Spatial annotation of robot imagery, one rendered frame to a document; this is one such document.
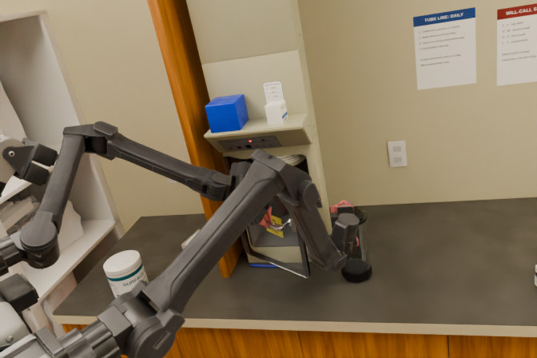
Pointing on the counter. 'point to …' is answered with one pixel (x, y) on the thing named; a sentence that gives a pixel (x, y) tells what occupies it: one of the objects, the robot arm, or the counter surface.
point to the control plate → (250, 143)
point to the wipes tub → (125, 272)
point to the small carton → (276, 112)
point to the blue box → (227, 113)
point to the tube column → (240, 5)
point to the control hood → (296, 132)
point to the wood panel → (184, 73)
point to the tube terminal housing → (256, 67)
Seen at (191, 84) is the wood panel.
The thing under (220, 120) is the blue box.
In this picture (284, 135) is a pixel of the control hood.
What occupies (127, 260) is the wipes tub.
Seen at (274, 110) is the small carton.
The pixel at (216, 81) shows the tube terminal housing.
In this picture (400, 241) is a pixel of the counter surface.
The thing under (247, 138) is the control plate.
